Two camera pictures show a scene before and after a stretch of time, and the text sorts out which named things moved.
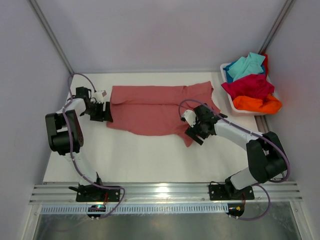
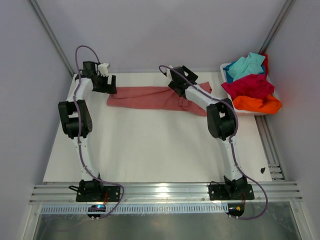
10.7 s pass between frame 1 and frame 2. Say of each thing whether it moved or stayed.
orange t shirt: stayed
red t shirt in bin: stayed
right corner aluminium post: stayed
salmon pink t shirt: moved
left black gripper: moved
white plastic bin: stayed
